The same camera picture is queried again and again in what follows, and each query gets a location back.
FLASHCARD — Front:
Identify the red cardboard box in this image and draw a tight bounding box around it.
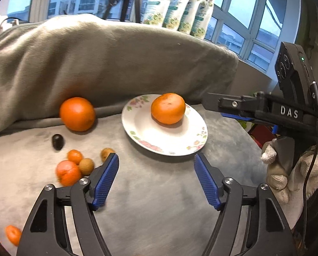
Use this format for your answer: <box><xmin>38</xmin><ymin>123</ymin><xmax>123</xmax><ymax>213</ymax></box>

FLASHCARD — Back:
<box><xmin>248</xmin><ymin>124</ymin><xmax>277</xmax><ymax>148</ymax></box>

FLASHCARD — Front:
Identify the white floral plate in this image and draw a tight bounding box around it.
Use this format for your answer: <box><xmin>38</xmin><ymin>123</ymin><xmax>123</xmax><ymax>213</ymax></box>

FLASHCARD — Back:
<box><xmin>121</xmin><ymin>94</ymin><xmax>208</xmax><ymax>157</ymax></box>

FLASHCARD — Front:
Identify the medium tangerine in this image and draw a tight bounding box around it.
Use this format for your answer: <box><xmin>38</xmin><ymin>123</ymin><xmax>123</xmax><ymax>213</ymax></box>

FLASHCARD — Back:
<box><xmin>55</xmin><ymin>160</ymin><xmax>83</xmax><ymax>187</ymax></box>

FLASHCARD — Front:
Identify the small tangerine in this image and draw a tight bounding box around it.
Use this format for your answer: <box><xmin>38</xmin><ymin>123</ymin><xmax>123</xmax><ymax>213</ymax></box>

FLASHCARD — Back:
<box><xmin>5</xmin><ymin>225</ymin><xmax>22</xmax><ymax>247</ymax></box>

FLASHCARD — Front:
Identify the dark cherry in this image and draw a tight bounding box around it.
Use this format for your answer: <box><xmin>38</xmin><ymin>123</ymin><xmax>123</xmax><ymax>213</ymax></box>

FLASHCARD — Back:
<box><xmin>51</xmin><ymin>134</ymin><xmax>65</xmax><ymax>151</ymax></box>

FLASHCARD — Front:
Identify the large rough tangerine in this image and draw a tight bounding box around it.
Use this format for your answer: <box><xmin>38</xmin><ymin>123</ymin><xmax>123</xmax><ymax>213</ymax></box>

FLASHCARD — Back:
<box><xmin>151</xmin><ymin>93</ymin><xmax>186</xmax><ymax>125</ymax></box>

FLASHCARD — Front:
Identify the grey seat cover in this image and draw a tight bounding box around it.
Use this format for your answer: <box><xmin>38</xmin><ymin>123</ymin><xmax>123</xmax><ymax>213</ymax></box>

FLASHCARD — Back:
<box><xmin>0</xmin><ymin>103</ymin><xmax>269</xmax><ymax>256</ymax></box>

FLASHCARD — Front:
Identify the refill pouch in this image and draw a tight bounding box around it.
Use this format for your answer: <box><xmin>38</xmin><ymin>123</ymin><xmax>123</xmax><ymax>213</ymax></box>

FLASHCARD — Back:
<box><xmin>142</xmin><ymin>0</ymin><xmax>170</xmax><ymax>27</ymax></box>
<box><xmin>190</xmin><ymin>0</ymin><xmax>214</xmax><ymax>39</ymax></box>
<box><xmin>178</xmin><ymin>0</ymin><xmax>201</xmax><ymax>35</ymax></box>
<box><xmin>162</xmin><ymin>0</ymin><xmax>189</xmax><ymax>30</ymax></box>

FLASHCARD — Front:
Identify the black cable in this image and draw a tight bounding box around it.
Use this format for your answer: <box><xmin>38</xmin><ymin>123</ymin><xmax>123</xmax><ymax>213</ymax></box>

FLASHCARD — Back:
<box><xmin>300</xmin><ymin>81</ymin><xmax>318</xmax><ymax>251</ymax></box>

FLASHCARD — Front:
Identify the small kumquat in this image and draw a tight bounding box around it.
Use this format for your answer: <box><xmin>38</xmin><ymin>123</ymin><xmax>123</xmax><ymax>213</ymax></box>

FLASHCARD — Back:
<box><xmin>67</xmin><ymin>149</ymin><xmax>83</xmax><ymax>165</ymax></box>

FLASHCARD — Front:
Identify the large smooth orange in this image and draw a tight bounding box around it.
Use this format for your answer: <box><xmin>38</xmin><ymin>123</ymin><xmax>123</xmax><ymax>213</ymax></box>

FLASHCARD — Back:
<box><xmin>60</xmin><ymin>97</ymin><xmax>96</xmax><ymax>132</ymax></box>

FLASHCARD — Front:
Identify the brown longan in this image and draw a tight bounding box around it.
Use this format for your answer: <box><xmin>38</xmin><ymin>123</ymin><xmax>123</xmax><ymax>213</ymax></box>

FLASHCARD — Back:
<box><xmin>100</xmin><ymin>147</ymin><xmax>115</xmax><ymax>162</ymax></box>
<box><xmin>79</xmin><ymin>158</ymin><xmax>95</xmax><ymax>176</ymax></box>

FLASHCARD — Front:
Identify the grey blanket cushion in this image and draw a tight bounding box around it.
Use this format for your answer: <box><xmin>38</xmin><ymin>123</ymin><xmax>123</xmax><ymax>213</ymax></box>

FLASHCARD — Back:
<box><xmin>0</xmin><ymin>14</ymin><xmax>239</xmax><ymax>132</ymax></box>

